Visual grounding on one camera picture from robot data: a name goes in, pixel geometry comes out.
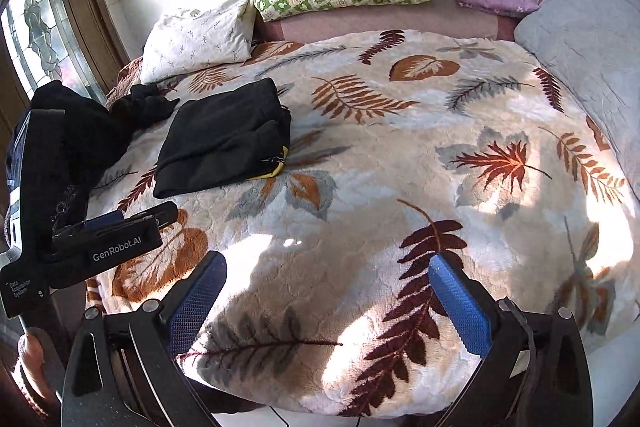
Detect black pants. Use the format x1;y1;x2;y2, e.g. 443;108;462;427
153;78;292;199

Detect person's left hand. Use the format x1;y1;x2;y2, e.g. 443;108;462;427
11;333;61;426

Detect black clothes pile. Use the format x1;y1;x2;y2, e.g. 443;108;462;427
6;81;178;231

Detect leaf pattern fleece blanket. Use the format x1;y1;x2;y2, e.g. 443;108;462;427
87;30;639;417

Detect white floral pillow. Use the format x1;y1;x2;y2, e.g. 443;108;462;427
139;0;256;84

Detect light grey pillow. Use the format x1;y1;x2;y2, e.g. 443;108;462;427
514;0;639;193

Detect pink quilted bed sheet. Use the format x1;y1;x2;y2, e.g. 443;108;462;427
254;0;518;43

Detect window with wooden frame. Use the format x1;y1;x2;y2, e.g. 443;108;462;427
1;0;129;133

